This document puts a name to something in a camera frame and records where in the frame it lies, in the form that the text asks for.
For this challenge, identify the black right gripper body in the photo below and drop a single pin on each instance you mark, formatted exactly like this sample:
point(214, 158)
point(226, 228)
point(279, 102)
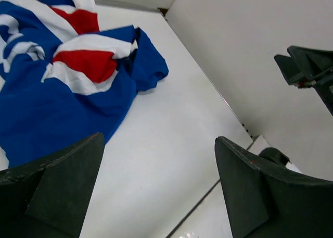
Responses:
point(308, 68)

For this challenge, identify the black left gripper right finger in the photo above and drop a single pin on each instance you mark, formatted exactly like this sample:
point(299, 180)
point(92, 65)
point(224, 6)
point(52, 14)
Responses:
point(265, 199)

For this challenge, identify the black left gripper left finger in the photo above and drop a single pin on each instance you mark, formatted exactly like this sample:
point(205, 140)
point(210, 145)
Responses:
point(49, 197)

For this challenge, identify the blue white red jacket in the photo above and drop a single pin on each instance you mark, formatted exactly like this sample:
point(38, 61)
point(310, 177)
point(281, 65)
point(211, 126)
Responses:
point(63, 78)

